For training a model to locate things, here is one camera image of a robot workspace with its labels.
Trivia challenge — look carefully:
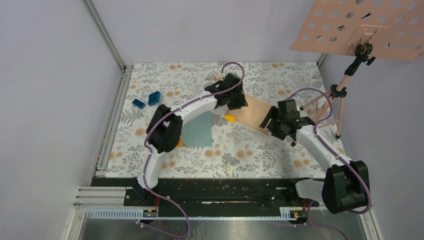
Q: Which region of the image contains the tan lined letter paper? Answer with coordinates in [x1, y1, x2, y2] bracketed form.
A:
[223, 94, 272, 137]

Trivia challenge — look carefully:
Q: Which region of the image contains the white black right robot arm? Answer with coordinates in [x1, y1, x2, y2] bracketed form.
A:
[260, 99, 372, 214]

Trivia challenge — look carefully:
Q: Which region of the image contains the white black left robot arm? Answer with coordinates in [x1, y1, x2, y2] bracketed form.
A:
[133, 73, 248, 206]

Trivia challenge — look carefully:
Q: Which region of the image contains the teal paper envelope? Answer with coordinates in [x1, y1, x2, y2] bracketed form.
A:
[181, 111, 213, 148]

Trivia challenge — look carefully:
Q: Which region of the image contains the yellow rectangular block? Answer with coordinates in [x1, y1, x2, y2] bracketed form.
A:
[224, 114, 236, 123]

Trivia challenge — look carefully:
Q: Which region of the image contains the floral patterned table mat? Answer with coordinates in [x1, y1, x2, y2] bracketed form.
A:
[105, 61, 325, 179]

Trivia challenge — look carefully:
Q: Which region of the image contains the small orange lego brick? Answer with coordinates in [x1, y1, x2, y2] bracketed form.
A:
[177, 139, 183, 148]

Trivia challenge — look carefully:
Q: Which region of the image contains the large blue lego brick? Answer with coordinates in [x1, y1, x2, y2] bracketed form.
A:
[148, 91, 163, 106]

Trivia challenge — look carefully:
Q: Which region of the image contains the small blue lego brick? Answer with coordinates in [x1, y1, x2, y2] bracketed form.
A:
[131, 99, 146, 110]

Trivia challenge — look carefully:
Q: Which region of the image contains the pink music stand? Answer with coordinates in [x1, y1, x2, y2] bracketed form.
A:
[289, 0, 424, 140]

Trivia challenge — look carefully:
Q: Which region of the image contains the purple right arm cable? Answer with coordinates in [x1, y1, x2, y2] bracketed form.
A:
[281, 87, 373, 240]

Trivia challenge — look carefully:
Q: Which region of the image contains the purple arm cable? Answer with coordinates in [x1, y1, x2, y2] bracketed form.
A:
[281, 87, 373, 240]
[135, 61, 246, 239]

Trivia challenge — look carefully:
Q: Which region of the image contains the white slotted cable duct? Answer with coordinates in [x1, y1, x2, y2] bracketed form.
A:
[85, 207, 307, 221]

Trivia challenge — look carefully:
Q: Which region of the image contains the aluminium frame post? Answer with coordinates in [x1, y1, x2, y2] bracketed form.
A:
[82, 0, 127, 71]

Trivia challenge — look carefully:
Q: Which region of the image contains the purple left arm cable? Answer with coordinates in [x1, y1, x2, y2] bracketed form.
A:
[135, 61, 246, 239]

